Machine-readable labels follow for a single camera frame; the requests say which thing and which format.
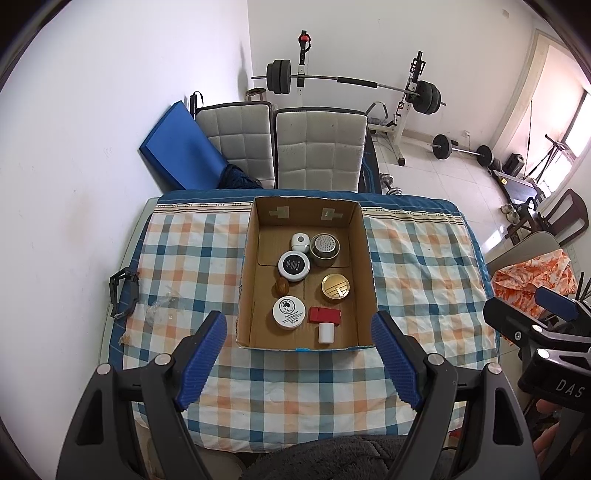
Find black tripod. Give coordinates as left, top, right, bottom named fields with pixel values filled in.
left=524, top=134, right=575, bottom=185

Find orange patterned cloth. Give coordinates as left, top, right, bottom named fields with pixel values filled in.
left=490, top=249, right=578, bottom=347

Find white weight rack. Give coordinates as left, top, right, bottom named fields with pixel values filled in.
left=295, top=30, right=430, bottom=167

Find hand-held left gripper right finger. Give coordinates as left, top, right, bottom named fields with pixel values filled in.
left=370, top=310, right=541, bottom=480

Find metal strainer cup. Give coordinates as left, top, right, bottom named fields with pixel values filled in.
left=308, top=233, right=342, bottom=267

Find beige chair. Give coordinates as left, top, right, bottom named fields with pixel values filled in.
left=486, top=230, right=575, bottom=282

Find dark grey fleece cloth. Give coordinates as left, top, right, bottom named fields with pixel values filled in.
left=240, top=435, right=455, bottom=480

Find short barbell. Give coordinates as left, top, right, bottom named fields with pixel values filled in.
left=431, top=134, right=494, bottom=167

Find round gold tin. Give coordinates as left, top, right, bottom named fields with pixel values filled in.
left=321, top=273, right=354, bottom=303

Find plaid blanket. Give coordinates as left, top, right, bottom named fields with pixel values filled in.
left=111, top=193, right=499, bottom=450

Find printed cardboard box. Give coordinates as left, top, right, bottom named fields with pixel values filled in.
left=235, top=196, right=377, bottom=352

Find clear plastic wrap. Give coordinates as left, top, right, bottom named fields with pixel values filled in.
left=145, top=288, right=183, bottom=326

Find dark wooden chair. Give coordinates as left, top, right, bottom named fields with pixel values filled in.
left=505, top=188, right=591, bottom=247

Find black plastic clamp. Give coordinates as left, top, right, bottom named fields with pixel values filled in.
left=109, top=269, right=140, bottom=320

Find black exercise machine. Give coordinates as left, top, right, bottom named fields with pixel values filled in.
left=491, top=168, right=543, bottom=204

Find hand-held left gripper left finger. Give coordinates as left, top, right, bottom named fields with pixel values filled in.
left=55, top=310, right=228, bottom=480

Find white jar with printed lid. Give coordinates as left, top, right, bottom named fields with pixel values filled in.
left=271, top=296, right=307, bottom=330

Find small red box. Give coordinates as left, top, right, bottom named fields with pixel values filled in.
left=308, top=307, right=343, bottom=326

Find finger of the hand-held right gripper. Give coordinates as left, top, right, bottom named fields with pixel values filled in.
left=534, top=285, right=591, bottom=334
left=483, top=298, right=591, bottom=355

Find long barbell with black plates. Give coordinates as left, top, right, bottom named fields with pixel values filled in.
left=252, top=59, right=447, bottom=114

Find blue folded mat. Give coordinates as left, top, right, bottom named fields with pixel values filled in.
left=140, top=102, right=232, bottom=191

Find grey padded chair cushion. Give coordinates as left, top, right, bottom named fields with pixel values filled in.
left=276, top=108, right=369, bottom=193
left=196, top=102, right=276, bottom=189

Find white jar with black lid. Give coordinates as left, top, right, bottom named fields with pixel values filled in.
left=277, top=251, right=311, bottom=283

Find person's right hand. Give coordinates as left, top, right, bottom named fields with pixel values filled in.
left=532, top=398, right=570, bottom=464

